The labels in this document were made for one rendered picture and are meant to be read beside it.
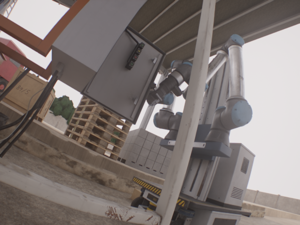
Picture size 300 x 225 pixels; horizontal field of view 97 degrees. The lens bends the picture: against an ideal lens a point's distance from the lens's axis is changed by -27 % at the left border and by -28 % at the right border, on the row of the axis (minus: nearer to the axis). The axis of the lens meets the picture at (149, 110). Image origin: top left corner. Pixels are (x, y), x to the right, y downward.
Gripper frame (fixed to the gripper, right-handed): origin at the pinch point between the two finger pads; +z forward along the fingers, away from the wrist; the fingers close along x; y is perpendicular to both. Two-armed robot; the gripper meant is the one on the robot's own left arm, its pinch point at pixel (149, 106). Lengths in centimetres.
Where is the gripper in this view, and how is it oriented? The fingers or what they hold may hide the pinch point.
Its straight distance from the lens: 94.7
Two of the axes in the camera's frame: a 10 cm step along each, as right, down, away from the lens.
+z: -7.1, 6.3, -3.0
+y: -6.1, -7.7, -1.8
